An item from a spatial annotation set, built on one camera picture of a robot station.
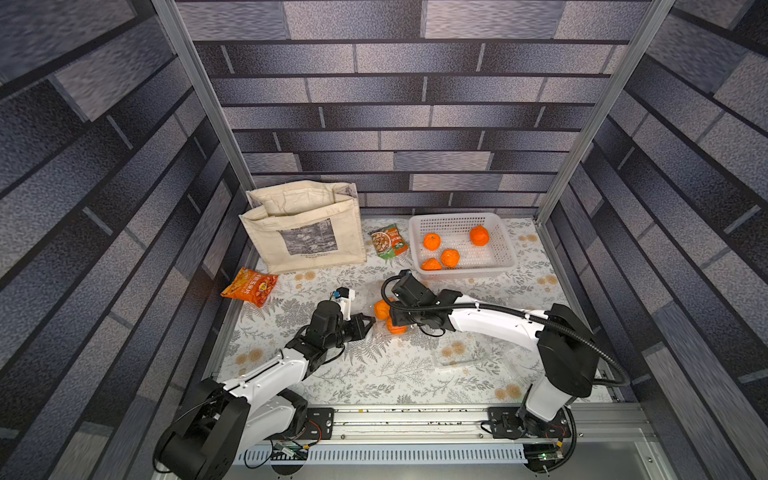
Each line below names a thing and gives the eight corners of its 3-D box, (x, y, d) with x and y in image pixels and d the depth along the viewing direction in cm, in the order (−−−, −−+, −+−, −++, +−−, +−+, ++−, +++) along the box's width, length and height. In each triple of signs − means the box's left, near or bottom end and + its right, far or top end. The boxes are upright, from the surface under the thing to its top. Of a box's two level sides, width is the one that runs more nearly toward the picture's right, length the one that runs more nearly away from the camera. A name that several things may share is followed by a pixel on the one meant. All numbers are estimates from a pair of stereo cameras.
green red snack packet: (381, 261, 109) (381, 258, 107) (368, 236, 117) (367, 232, 115) (410, 251, 112) (410, 248, 110) (395, 227, 120) (395, 223, 118)
